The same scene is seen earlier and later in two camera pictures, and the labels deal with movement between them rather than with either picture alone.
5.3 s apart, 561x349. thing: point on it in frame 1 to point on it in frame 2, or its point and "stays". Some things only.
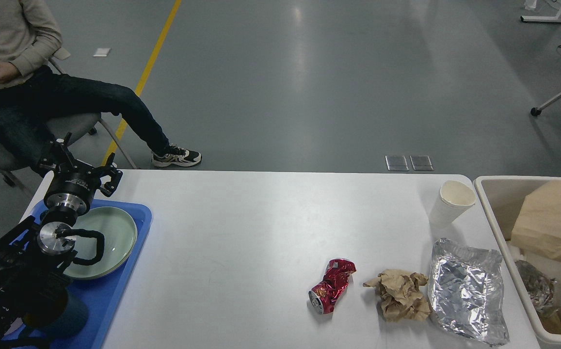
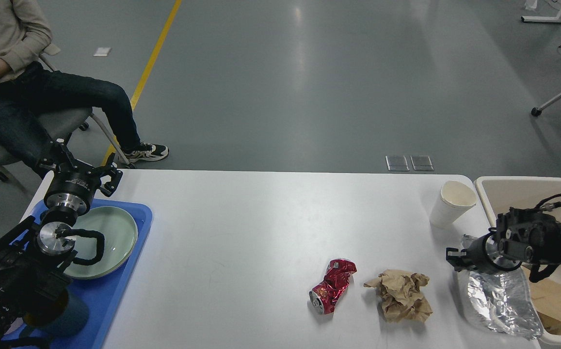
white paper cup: (456, 198) stays
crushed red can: (322, 295) stays
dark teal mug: (74, 320) stays
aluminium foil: (466, 293) to (502, 298)
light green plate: (120, 234) stays
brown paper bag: (550, 223) to (552, 299)
